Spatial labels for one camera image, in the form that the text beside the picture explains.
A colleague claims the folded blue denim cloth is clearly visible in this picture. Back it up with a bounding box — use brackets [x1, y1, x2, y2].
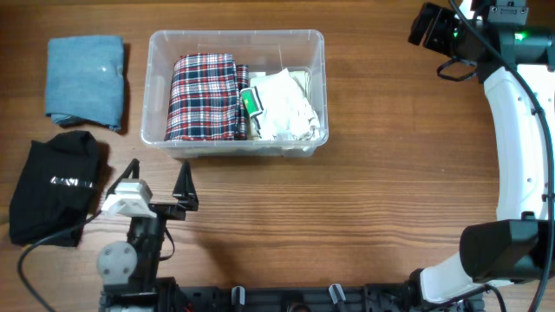
[44, 36, 125, 131]

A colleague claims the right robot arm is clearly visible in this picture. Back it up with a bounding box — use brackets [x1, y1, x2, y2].
[408, 1, 554, 309]

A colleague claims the left black cable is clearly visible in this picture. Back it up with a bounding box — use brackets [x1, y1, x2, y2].
[16, 210, 103, 312]

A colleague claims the plaid shirt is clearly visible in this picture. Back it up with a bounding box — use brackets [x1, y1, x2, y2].
[165, 53, 249, 141]

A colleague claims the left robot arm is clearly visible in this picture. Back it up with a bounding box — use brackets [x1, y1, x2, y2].
[96, 159, 199, 312]

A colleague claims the white t-shirt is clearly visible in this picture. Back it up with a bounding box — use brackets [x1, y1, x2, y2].
[239, 68, 321, 141]

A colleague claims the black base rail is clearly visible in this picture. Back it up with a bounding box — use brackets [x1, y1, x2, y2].
[99, 283, 485, 312]

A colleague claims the clear plastic storage container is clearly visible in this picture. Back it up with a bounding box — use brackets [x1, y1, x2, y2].
[140, 29, 330, 159]

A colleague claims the black garment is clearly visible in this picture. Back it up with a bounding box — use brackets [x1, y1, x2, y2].
[9, 131, 101, 246]

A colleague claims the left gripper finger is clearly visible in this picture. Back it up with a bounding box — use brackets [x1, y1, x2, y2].
[107, 159, 140, 194]
[172, 160, 198, 204]

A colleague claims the cream cloth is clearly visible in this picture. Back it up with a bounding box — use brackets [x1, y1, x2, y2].
[249, 70, 310, 89]

